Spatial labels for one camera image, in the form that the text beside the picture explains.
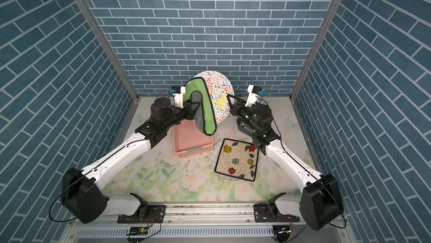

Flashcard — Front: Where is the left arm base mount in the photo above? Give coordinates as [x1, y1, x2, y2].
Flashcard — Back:
[117, 193, 167, 224]

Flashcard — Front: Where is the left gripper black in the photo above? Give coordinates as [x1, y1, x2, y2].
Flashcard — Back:
[161, 102, 202, 131]

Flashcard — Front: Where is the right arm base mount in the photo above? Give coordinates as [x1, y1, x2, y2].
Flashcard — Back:
[253, 193, 300, 223]

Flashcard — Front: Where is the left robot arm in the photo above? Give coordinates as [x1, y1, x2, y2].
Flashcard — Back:
[60, 92, 204, 223]

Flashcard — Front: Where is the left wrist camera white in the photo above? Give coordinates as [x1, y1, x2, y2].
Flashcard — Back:
[169, 85, 186, 108]

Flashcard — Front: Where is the small green circuit board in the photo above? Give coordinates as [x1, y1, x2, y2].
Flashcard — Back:
[126, 227, 149, 237]

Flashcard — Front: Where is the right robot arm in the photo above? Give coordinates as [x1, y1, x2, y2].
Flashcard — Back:
[227, 94, 344, 231]

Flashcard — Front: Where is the square floral plate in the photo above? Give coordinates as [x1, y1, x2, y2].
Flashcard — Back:
[214, 138, 259, 182]

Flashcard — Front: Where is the aluminium rail frame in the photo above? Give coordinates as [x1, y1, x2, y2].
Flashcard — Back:
[60, 202, 356, 243]

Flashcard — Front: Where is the round colourful speckled plate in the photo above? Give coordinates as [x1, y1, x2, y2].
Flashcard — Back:
[194, 71, 234, 124]

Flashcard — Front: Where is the blue checkered round plate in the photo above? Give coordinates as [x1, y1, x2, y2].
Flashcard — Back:
[208, 139, 238, 181]

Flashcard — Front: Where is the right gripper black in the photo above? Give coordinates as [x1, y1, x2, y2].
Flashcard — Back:
[227, 95, 260, 136]

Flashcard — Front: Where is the dark green plastic bin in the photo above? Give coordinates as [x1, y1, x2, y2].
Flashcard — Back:
[236, 117, 253, 136]

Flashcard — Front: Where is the pink perforated plastic basket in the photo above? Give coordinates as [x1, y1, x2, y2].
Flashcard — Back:
[173, 120, 214, 158]

